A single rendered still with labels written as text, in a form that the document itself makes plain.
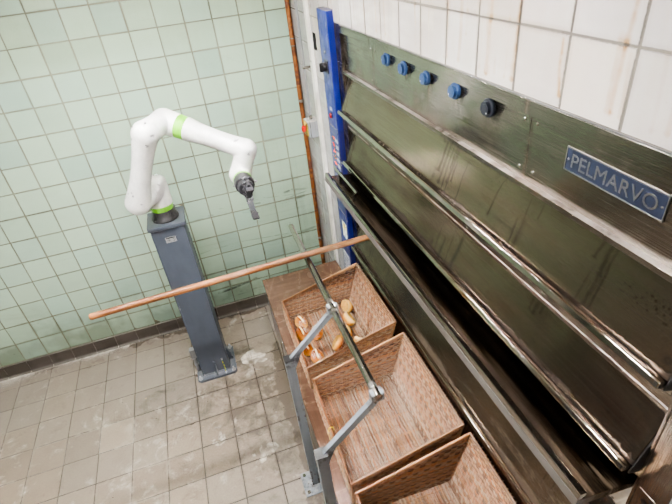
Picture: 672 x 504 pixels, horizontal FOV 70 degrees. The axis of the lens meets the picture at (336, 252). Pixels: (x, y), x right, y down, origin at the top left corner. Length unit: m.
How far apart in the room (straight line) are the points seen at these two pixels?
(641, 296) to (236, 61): 2.60
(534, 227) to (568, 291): 0.18
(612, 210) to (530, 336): 0.46
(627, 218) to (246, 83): 2.54
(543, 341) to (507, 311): 0.14
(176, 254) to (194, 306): 0.39
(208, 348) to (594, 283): 2.62
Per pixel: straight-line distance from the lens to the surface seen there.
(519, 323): 1.40
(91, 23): 3.11
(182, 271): 2.94
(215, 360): 3.40
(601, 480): 1.29
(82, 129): 3.25
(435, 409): 2.14
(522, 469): 1.75
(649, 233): 1.02
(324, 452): 1.79
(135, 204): 2.60
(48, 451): 3.60
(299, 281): 3.12
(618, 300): 1.10
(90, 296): 3.78
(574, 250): 1.16
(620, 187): 1.03
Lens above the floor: 2.45
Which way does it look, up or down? 34 degrees down
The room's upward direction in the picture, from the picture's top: 7 degrees counter-clockwise
